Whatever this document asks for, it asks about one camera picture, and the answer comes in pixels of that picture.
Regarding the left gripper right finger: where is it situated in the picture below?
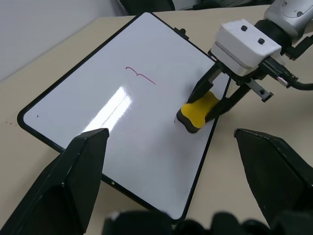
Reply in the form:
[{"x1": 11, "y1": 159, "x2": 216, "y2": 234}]
[{"x1": 233, "y1": 127, "x2": 313, "y2": 235}]

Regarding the yellow and black eraser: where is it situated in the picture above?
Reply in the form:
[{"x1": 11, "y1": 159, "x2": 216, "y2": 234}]
[{"x1": 175, "y1": 90, "x2": 221, "y2": 134}]

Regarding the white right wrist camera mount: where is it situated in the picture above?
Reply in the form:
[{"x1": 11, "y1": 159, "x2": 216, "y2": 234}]
[{"x1": 210, "y1": 18, "x2": 287, "y2": 77}]

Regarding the black-framed whiteboard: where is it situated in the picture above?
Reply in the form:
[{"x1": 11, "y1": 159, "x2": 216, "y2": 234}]
[{"x1": 17, "y1": 11, "x2": 232, "y2": 222}]

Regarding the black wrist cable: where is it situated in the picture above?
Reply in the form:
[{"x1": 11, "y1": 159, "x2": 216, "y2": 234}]
[{"x1": 261, "y1": 36, "x2": 313, "y2": 92}]

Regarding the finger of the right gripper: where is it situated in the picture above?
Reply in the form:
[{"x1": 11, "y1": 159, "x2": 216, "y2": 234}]
[
  {"x1": 186, "y1": 63, "x2": 225, "y2": 104},
  {"x1": 204, "y1": 77, "x2": 250, "y2": 122}
]

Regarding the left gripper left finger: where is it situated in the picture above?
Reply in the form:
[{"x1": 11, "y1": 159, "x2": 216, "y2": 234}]
[{"x1": 0, "y1": 127, "x2": 110, "y2": 235}]

